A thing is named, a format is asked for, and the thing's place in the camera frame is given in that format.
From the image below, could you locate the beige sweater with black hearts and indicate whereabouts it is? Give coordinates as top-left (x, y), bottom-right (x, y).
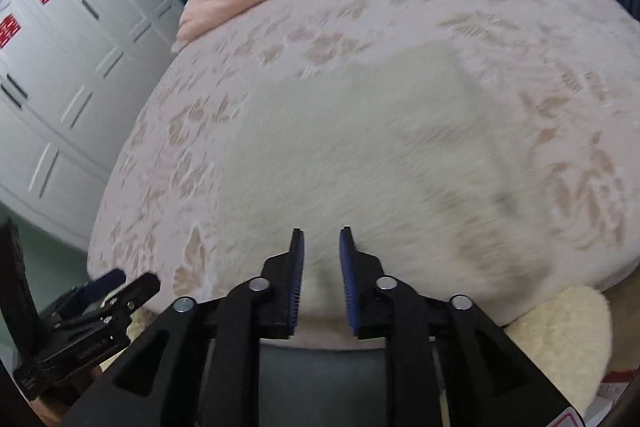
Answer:
top-left (215, 42), bottom-right (561, 323)

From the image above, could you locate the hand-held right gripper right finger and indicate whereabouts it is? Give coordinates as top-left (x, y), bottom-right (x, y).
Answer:
top-left (339, 226), bottom-right (588, 427)

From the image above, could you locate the cream fluffy rug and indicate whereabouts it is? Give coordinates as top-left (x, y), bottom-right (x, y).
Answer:
top-left (100, 284), bottom-right (613, 415)

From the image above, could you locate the bed with floral bedspread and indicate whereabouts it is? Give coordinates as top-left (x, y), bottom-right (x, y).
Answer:
top-left (86, 0), bottom-right (640, 348)

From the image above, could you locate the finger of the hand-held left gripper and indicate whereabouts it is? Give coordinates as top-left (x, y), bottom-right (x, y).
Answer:
top-left (75, 269), bottom-right (127, 303)
top-left (100, 273), bottom-right (162, 313)

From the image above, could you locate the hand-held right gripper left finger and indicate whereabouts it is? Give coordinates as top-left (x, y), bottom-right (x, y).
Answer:
top-left (60, 228), bottom-right (306, 427)

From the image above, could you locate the dark grey bed base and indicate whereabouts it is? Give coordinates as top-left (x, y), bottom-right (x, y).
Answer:
top-left (257, 339), bottom-right (391, 427)

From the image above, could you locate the white wardrobe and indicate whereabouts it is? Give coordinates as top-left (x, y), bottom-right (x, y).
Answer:
top-left (0, 0), bottom-right (186, 253)

